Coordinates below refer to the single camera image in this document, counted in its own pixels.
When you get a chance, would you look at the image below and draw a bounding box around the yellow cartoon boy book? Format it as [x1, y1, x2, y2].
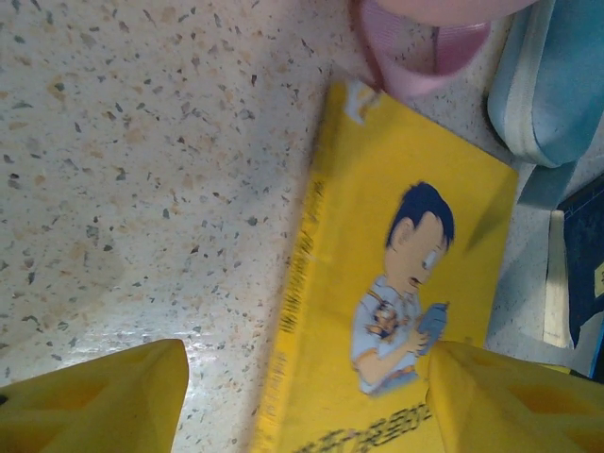
[252, 79, 520, 453]

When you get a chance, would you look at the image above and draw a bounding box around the grey-blue pencil case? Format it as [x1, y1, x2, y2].
[486, 0, 604, 211]

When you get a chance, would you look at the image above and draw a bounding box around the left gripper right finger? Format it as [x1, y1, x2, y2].
[426, 340, 604, 453]

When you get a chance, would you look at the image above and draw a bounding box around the pink backpack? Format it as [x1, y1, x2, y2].
[346, 0, 558, 100]

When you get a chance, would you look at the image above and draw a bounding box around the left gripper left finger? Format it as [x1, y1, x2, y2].
[0, 338, 191, 453]

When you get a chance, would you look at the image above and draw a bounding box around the dark blue book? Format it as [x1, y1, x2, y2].
[542, 181, 604, 378]

